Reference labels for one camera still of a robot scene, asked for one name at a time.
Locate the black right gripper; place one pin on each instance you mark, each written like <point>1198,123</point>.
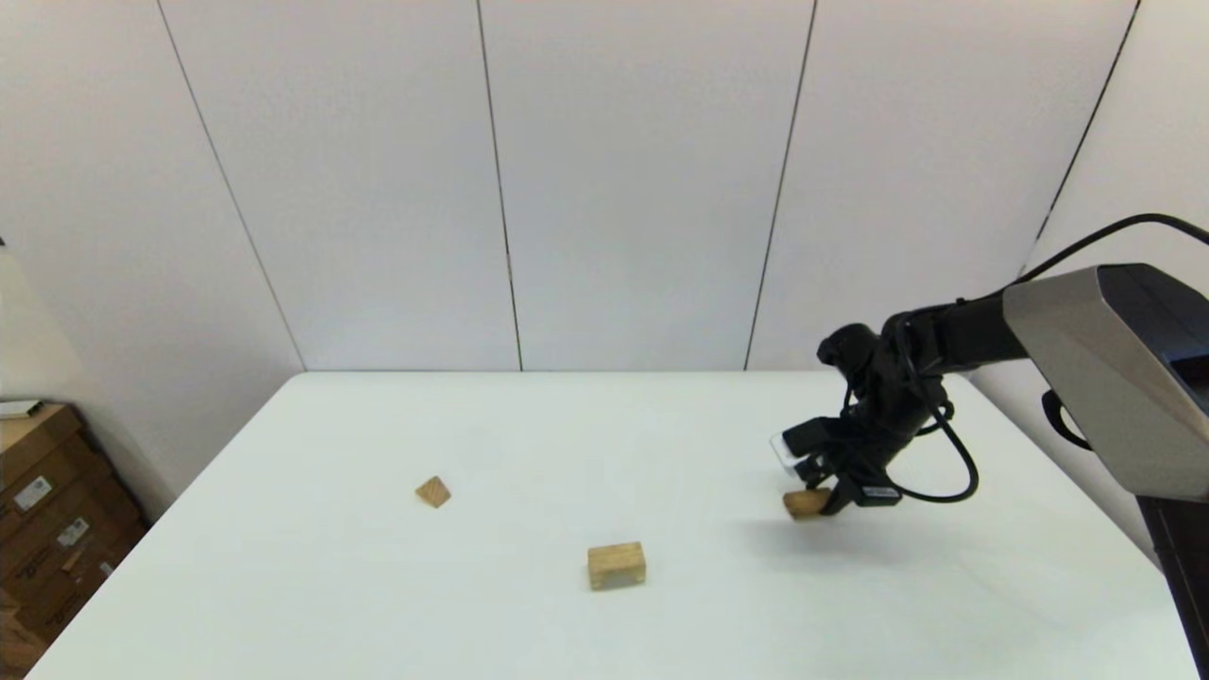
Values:
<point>874,458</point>

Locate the rectangular wooden building block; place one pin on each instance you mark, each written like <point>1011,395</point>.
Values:
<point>803,504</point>

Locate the arched wooden building block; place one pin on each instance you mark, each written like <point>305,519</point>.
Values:
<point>616,564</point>

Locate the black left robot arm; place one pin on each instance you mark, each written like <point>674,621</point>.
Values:
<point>1086,378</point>

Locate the triangular wooden building block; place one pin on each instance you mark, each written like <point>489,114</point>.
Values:
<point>434,492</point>

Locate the flat white item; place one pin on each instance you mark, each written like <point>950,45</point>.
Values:
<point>19,410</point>

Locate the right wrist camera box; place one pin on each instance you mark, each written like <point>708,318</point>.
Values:
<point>784,451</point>

